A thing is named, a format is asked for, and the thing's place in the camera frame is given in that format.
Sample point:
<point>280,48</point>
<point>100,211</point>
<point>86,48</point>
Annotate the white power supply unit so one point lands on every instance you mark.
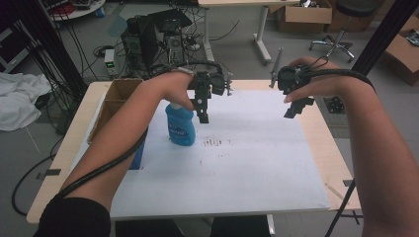
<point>109,61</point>

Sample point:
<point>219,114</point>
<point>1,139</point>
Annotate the person's right hand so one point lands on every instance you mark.
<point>329,80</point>

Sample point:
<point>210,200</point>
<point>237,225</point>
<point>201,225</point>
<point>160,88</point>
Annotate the open cardboard box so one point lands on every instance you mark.
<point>113,98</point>

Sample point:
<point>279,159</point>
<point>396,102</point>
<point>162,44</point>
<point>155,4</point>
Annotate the round white table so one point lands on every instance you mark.
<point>79,8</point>

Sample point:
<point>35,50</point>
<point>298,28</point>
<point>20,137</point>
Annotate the small blue box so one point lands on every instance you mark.
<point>138,158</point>

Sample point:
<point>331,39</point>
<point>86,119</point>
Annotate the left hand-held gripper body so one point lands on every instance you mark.
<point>206,82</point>

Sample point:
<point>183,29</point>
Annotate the brown cardboard box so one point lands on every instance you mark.
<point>306,15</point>

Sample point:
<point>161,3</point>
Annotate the black floor plate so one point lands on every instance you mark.
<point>335,104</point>

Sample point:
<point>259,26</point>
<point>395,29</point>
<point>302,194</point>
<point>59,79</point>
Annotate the white desk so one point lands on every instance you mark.
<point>260,29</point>

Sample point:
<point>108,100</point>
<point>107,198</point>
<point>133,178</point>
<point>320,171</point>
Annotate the white paper sheet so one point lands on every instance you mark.
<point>237,171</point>

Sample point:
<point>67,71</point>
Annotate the blue plastic bottle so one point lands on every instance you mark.
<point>180,126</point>

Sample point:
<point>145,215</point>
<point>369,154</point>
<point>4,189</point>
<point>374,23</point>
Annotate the black frame post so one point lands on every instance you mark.
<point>382,36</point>

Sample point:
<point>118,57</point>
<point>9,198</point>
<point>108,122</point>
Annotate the large cardboard box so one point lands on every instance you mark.
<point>403,56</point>

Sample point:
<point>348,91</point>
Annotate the black computer tower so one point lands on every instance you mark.
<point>145,39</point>

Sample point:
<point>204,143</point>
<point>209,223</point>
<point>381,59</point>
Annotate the black tripod stand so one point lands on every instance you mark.
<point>342,207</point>

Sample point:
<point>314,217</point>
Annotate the grey tape strip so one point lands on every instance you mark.
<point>49,173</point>

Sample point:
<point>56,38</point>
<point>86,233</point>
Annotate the white cloth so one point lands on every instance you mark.
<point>19,98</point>

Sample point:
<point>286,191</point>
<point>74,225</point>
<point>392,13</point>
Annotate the black sleeve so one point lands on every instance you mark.
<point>72,219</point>

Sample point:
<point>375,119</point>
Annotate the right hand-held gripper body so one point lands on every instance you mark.
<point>293,79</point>

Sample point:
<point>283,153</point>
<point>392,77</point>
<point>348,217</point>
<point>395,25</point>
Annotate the person's left hand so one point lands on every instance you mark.
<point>176,87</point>

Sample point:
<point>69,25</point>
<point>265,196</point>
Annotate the black office chair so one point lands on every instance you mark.
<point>339,39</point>

